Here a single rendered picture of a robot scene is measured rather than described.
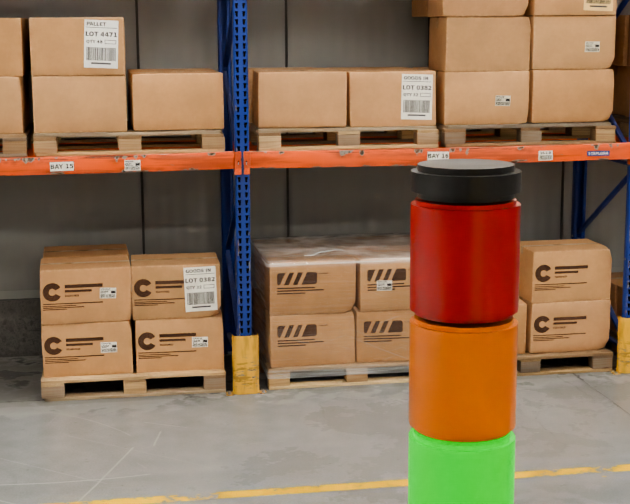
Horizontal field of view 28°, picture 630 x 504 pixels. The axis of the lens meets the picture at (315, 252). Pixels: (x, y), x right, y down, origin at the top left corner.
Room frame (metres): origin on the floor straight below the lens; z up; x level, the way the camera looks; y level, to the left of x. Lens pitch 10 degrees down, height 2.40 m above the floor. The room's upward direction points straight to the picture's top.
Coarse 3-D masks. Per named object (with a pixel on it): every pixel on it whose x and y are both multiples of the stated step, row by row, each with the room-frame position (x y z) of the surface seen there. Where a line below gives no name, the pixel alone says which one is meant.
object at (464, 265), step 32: (416, 224) 0.56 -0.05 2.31; (448, 224) 0.54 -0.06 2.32; (480, 224) 0.54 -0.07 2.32; (512, 224) 0.55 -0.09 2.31; (416, 256) 0.56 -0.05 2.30; (448, 256) 0.54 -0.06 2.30; (480, 256) 0.54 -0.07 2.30; (512, 256) 0.55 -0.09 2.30; (416, 288) 0.56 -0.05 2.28; (448, 288) 0.54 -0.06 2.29; (480, 288) 0.54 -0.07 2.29; (512, 288) 0.55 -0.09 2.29; (448, 320) 0.55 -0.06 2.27; (480, 320) 0.54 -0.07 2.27
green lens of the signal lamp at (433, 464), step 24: (408, 456) 0.57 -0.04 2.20; (432, 456) 0.55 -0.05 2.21; (456, 456) 0.54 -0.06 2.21; (480, 456) 0.54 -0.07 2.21; (504, 456) 0.55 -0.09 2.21; (408, 480) 0.57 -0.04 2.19; (432, 480) 0.55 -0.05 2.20; (456, 480) 0.54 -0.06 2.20; (480, 480) 0.54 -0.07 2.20; (504, 480) 0.55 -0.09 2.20
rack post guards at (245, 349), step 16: (624, 320) 8.44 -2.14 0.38; (240, 336) 7.98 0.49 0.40; (256, 336) 8.01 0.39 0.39; (624, 336) 8.44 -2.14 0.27; (240, 352) 7.98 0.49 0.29; (256, 352) 8.01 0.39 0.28; (624, 352) 8.44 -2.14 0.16; (240, 368) 7.98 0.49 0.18; (256, 368) 8.00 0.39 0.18; (624, 368) 8.43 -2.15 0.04; (240, 384) 7.98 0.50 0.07; (256, 384) 8.00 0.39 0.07
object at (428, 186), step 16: (432, 160) 0.58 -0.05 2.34; (448, 160) 0.58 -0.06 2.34; (464, 160) 0.58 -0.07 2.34; (480, 160) 0.58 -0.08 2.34; (496, 160) 0.58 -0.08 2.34; (416, 176) 0.56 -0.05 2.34; (432, 176) 0.55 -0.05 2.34; (448, 176) 0.54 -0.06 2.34; (464, 176) 0.54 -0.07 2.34; (480, 176) 0.54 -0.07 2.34; (496, 176) 0.54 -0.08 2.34; (512, 176) 0.55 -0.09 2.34; (416, 192) 0.56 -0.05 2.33; (432, 192) 0.55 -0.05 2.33; (448, 192) 0.54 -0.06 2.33; (464, 192) 0.54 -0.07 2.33; (480, 192) 0.54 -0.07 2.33; (496, 192) 0.54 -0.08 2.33; (512, 192) 0.55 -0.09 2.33
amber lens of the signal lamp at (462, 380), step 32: (416, 320) 0.56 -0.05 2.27; (512, 320) 0.56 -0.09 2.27; (416, 352) 0.56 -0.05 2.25; (448, 352) 0.54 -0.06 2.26; (480, 352) 0.54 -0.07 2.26; (512, 352) 0.55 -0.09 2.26; (416, 384) 0.56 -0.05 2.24; (448, 384) 0.54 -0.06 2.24; (480, 384) 0.54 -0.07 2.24; (512, 384) 0.55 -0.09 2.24; (416, 416) 0.55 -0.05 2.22; (448, 416) 0.54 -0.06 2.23; (480, 416) 0.54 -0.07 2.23; (512, 416) 0.55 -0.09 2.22
